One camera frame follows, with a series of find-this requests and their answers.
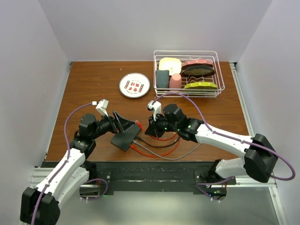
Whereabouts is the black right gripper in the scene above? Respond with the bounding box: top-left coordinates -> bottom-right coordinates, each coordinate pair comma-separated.
145,111 -> 179,139

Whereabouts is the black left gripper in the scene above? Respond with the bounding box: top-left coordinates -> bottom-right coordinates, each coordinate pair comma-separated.
90,111 -> 134,140

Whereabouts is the black network switch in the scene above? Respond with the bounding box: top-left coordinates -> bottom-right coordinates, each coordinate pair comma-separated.
110,124 -> 141,152

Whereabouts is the grey ethernet cable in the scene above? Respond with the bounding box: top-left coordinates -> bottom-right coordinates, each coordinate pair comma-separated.
133,140 -> 202,161

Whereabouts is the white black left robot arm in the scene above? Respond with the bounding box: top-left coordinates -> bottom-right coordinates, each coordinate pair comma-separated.
20,112 -> 140,225

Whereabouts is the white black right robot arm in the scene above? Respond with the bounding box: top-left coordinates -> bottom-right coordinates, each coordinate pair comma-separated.
145,101 -> 278,184

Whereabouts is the white patterned round plate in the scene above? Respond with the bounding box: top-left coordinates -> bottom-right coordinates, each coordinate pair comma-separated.
119,73 -> 150,98

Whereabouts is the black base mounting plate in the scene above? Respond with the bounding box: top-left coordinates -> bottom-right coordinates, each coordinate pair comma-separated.
79,161 -> 236,197

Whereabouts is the pink cup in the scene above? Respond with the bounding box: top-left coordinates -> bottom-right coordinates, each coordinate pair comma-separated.
169,74 -> 181,89

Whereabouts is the dark teal cup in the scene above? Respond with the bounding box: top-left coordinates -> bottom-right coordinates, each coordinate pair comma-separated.
155,70 -> 169,89

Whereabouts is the cream square bowl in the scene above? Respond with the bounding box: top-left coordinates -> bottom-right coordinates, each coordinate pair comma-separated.
158,57 -> 182,75

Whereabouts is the yellow-green plate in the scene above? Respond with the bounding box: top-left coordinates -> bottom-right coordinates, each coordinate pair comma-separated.
184,82 -> 218,90

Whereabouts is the pink plate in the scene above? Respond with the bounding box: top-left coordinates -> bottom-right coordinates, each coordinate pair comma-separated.
181,59 -> 213,69

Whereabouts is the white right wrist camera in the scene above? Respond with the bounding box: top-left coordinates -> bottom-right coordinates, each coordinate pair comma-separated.
147,100 -> 162,121

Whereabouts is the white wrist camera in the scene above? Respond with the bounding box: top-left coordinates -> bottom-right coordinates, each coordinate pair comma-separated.
147,100 -> 162,121
96,99 -> 109,117

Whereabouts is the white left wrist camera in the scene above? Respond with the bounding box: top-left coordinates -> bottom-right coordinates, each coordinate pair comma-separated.
96,99 -> 109,117

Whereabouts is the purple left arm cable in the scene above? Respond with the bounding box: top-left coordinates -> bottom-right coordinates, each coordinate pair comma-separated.
30,101 -> 109,225

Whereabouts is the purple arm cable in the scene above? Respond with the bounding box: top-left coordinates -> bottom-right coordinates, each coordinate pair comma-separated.
30,101 -> 109,225
150,92 -> 296,202

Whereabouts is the white wire dish rack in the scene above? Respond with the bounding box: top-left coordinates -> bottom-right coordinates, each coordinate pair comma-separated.
153,50 -> 225,98

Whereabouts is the aluminium frame rail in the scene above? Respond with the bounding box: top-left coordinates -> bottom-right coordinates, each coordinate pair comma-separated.
228,62 -> 289,225

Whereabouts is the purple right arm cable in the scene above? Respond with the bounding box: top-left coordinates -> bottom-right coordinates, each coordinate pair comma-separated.
150,92 -> 296,202

